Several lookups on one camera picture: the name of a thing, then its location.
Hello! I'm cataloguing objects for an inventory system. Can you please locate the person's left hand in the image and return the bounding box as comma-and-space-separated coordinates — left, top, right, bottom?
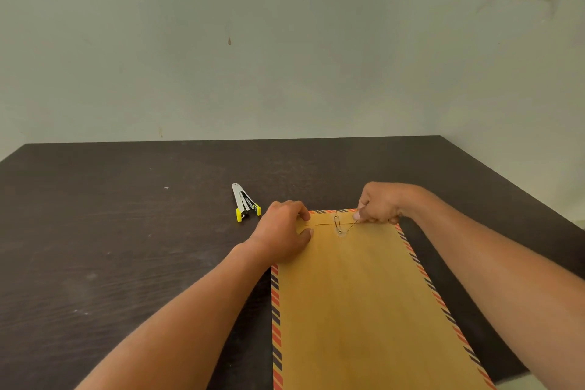
246, 200, 315, 265

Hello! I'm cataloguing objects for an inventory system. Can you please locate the person's right hand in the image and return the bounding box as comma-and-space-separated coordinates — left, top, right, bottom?
352, 182, 430, 225

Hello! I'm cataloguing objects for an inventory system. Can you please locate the grey stapler with yellow ends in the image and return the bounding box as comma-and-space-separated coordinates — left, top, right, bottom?
231, 182, 262, 223

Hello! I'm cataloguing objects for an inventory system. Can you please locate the brown envelope with striped border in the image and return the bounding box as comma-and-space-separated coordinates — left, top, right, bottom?
270, 208, 497, 390

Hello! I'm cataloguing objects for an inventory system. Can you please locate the person's right forearm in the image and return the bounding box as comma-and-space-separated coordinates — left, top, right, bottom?
402, 188, 585, 390

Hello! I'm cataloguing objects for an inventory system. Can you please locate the person's left forearm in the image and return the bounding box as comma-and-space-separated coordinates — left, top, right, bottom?
75, 241, 275, 390

